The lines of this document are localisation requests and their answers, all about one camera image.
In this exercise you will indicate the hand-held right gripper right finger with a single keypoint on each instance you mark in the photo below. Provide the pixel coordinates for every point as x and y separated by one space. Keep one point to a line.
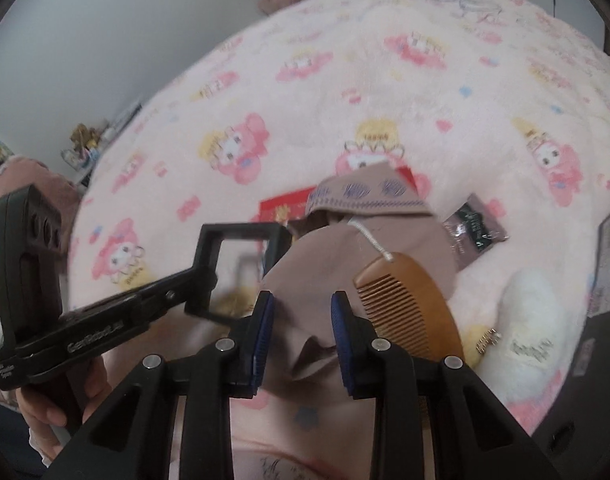
342 340

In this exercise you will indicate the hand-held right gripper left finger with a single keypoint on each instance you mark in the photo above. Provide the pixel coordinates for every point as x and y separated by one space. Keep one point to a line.
262 330

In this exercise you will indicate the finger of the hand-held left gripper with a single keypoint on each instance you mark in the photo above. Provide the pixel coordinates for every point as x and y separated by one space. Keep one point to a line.
170 295

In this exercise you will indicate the small black box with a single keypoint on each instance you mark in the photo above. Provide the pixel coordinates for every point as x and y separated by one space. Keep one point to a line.
205 240

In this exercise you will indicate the beige patterned cloth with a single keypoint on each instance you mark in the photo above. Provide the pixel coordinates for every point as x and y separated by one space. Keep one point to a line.
325 260

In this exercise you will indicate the red booklet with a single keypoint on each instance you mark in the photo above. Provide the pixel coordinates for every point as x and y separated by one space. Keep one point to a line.
280 207

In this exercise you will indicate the dark brown packet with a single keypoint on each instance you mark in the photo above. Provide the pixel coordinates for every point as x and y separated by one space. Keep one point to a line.
472 230

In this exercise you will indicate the beige bristle brush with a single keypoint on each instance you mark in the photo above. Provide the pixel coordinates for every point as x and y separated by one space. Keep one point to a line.
525 310

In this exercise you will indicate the black container box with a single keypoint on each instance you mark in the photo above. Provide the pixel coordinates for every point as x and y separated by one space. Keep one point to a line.
585 360

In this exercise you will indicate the person's left hand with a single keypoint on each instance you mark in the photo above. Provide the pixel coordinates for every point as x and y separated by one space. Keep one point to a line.
35 405

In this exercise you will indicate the gold figurine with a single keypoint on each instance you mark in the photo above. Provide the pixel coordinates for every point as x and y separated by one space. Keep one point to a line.
85 136

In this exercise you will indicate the cluttered bedside shelf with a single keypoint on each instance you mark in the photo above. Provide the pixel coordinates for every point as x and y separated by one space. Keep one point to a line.
120 120

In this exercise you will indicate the pink cartoon printed blanket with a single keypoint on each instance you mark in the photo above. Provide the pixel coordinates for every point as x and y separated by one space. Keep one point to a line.
335 85

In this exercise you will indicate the pink fuzzy object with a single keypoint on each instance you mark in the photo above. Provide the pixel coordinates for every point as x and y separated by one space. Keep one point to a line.
282 0

